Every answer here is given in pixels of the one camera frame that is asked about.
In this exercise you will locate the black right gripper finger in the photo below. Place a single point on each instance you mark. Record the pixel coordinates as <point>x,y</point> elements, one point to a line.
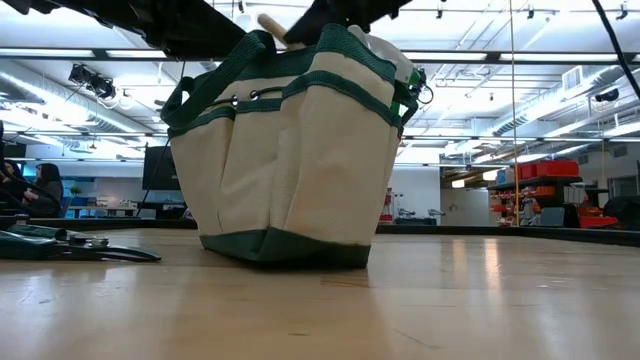
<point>310,32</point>

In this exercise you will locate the green spray bottle white trigger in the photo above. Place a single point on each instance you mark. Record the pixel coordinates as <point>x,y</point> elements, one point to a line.
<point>385,52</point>

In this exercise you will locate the beige green canvas gardening bag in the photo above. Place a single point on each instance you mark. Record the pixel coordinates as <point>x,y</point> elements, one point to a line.
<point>300,165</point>

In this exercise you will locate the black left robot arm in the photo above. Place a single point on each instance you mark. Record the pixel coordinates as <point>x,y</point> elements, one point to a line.
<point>165,25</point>

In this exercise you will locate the red white floor stand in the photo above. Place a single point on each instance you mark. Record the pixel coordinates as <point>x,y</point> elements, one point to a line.
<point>386,207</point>

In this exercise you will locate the black monitor screen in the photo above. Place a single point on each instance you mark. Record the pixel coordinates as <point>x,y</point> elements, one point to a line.
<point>160,170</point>

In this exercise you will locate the black ceiling spotlight cluster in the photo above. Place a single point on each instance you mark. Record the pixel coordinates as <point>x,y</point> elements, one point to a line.
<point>95,82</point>

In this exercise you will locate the red storage bins row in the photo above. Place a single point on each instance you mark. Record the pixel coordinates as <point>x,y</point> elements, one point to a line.
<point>550,170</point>

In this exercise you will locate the black storage shelf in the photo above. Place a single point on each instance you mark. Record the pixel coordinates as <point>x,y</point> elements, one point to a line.
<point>540,200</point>

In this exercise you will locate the person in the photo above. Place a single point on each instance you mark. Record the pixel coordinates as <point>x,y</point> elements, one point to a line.
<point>10,185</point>
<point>47,192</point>

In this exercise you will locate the black ceiling camera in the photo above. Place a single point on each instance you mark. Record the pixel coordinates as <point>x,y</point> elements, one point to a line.
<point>607,95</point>

